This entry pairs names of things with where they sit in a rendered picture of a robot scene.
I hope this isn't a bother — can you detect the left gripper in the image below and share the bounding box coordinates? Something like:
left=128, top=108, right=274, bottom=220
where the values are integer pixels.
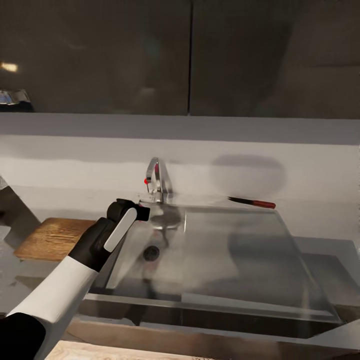
left=134, top=204, right=150, bottom=222

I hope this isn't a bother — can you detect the parer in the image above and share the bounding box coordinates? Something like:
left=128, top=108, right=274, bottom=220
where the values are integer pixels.
left=229, top=197, right=276, bottom=208

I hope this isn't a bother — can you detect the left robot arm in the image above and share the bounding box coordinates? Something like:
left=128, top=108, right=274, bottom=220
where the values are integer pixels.
left=0, top=193, right=157, bottom=360

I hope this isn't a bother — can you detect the cutting board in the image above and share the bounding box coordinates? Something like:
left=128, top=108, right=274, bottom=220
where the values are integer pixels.
left=13, top=217, right=97, bottom=262

